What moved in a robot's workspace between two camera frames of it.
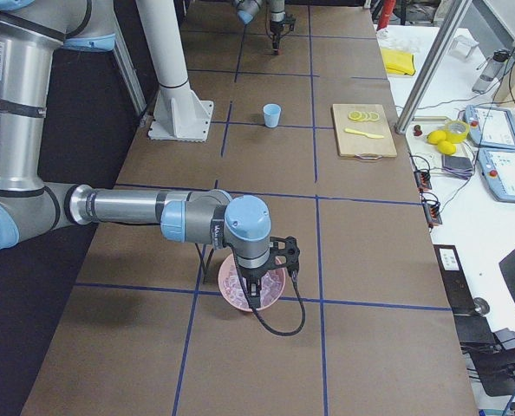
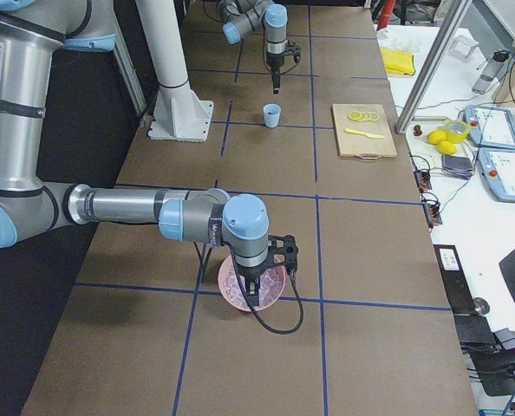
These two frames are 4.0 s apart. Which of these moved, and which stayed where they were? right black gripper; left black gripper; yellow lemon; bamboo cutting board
Moved: left black gripper
Stayed: right black gripper; yellow lemon; bamboo cutting board
